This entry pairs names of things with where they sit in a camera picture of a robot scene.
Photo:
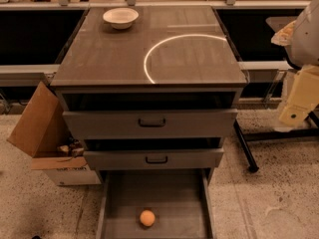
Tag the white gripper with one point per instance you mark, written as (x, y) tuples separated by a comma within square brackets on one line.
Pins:
[(305, 39)]

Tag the orange fruit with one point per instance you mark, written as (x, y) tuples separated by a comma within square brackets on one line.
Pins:
[(147, 218)]

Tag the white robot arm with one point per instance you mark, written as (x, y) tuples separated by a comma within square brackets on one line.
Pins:
[(304, 53)]

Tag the grey drawer cabinet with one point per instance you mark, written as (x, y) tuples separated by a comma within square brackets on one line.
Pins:
[(171, 59)]

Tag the middle grey drawer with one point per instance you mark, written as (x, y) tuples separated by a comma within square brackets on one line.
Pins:
[(153, 159)]

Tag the grey drawer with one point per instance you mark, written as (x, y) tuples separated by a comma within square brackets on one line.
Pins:
[(153, 159), (150, 124), (178, 198)]

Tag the bottom grey drawer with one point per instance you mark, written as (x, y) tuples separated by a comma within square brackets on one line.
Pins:
[(178, 198)]

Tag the top grey drawer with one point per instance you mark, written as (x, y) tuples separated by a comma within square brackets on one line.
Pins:
[(150, 124)]

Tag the black table leg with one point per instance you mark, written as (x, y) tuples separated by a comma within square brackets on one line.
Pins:
[(252, 166)]

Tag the white bowl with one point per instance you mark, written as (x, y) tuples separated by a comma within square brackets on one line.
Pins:
[(121, 18)]

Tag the open cardboard box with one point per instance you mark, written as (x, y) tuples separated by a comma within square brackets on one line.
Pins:
[(40, 132)]

